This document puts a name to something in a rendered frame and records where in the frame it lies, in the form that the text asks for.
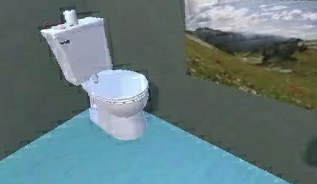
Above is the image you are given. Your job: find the white toilet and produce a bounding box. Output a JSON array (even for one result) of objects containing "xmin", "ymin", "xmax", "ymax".
[{"xmin": 38, "ymin": 10, "xmax": 156, "ymax": 150}]

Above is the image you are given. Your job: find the landscape window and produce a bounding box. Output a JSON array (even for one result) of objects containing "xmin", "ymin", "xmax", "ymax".
[{"xmin": 177, "ymin": 0, "xmax": 317, "ymax": 125}]

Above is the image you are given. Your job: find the white paper roll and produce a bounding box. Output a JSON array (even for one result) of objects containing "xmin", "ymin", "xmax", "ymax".
[{"xmin": 62, "ymin": 8, "xmax": 80, "ymax": 27}]

